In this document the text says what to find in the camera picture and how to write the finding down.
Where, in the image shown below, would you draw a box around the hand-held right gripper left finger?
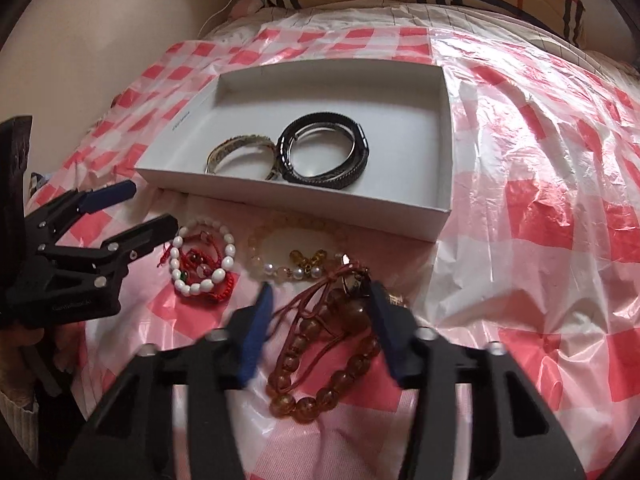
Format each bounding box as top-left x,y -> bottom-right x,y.
57,282 -> 275,480

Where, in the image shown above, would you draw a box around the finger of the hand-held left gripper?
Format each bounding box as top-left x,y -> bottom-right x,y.
25,179 -> 137,249
39,213 -> 180,290

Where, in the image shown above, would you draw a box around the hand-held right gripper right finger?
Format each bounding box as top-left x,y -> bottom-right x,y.
369,282 -> 586,480

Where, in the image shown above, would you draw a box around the red string bracelet coloured beads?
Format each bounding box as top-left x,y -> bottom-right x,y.
159,230 -> 226,291

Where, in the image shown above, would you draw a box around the brown bead bracelet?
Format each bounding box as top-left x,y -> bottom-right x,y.
265,285 -> 382,413

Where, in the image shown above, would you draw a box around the gold bangle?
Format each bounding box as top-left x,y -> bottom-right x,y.
204,134 -> 280,182

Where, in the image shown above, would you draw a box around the black bracelet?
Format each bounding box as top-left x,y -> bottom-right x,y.
276,113 -> 372,191

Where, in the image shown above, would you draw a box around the white cardboard box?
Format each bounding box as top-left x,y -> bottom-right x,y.
134,57 -> 453,243

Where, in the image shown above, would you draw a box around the person's left hand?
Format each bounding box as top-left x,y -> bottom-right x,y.
0,325 -> 48,356

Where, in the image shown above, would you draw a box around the red white checkered plastic sheet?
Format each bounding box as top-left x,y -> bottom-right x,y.
30,25 -> 640,480

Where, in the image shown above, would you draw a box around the pale yellow bead bracelet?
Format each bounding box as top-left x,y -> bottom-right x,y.
247,211 -> 352,281

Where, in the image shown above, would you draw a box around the white cable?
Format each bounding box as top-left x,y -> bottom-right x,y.
199,0 -> 247,37

